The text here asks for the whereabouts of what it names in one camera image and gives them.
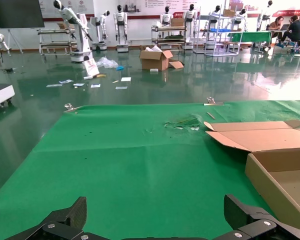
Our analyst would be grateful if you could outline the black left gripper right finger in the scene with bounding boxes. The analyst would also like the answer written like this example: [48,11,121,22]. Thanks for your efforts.
[212,194,300,240]

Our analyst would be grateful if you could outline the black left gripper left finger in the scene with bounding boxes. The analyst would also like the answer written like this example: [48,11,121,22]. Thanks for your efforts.
[4,196,101,240]

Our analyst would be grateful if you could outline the cardboard box with round holes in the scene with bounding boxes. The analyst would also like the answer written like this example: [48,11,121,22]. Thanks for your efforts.
[203,119,300,232]

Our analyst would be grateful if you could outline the open cardboard box on floor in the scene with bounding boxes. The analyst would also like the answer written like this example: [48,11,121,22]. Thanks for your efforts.
[139,45,185,72]

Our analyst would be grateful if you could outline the green table cloth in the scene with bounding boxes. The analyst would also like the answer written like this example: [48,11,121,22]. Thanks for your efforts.
[0,99,300,240]

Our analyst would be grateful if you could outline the silver table clamp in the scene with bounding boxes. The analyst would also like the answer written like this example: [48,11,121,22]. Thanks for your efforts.
[203,96,225,106]
[63,102,83,114]

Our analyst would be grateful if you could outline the white machine base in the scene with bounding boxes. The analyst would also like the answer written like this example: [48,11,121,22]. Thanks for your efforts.
[0,76,16,110]

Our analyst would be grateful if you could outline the white paper bag red print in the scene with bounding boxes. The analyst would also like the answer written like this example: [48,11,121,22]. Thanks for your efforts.
[81,58,101,79]

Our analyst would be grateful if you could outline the clear plastic bag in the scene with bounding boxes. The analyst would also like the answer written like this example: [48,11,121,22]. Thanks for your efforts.
[95,56,119,70]

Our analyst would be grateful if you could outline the green covered table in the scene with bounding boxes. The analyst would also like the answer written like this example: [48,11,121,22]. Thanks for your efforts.
[226,30,273,53]

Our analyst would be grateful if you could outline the white humanoid robot bent forward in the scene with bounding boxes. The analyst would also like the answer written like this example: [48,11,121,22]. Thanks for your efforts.
[52,0,94,63]

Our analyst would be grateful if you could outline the white shelf rack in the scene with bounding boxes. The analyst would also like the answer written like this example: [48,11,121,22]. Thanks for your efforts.
[192,11,241,57]

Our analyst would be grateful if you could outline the blue plastic tray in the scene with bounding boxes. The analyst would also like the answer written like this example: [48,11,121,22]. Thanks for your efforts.
[209,27,231,34]

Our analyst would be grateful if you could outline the white humanoid robot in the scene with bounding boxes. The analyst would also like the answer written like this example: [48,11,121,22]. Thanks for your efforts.
[159,6,174,27]
[112,4,130,53]
[234,8,249,32]
[204,5,223,50]
[182,3,198,50]
[255,0,274,32]
[89,9,111,51]

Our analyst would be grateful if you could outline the white monitor tripod stand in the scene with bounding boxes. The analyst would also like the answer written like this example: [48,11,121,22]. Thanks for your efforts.
[6,27,24,55]

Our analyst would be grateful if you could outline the seated person brown shirt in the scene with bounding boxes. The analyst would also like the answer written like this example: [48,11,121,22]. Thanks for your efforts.
[268,16,286,33]

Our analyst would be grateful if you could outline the seated person dark shirt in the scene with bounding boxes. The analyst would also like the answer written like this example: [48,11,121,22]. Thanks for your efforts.
[276,11,300,49]

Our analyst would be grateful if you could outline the pipe frame cart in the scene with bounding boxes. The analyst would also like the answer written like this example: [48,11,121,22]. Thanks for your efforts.
[150,24,189,52]
[36,27,79,57]

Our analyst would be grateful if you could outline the black wall monitor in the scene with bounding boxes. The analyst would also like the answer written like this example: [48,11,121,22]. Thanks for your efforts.
[0,0,45,29]

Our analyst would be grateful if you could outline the white wall display board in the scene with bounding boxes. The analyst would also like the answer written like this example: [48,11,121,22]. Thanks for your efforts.
[142,0,203,18]
[38,0,95,20]

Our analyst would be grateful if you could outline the red wall photo panels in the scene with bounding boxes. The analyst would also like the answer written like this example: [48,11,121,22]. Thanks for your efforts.
[228,0,268,12]

